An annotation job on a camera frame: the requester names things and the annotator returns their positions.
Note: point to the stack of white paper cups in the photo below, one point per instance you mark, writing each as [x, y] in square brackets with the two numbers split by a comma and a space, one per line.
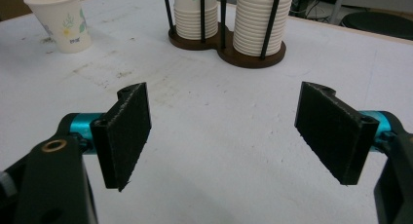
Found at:
[253, 26]
[191, 22]

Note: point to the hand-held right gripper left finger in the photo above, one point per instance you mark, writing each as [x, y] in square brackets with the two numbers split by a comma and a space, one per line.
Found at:
[126, 136]

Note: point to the floral paper cup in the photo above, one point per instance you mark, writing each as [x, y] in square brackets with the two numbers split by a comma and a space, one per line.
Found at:
[65, 26]

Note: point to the brown cup holder black rods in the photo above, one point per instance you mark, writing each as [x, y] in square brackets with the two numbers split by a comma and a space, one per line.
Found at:
[246, 60]

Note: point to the grey metal leg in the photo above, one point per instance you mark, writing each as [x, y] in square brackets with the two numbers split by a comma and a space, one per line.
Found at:
[337, 6]

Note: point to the black round stool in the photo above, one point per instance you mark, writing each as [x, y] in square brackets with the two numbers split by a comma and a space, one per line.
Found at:
[380, 22]

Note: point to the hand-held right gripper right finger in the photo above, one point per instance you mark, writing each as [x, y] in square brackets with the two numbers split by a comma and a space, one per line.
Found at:
[332, 133]

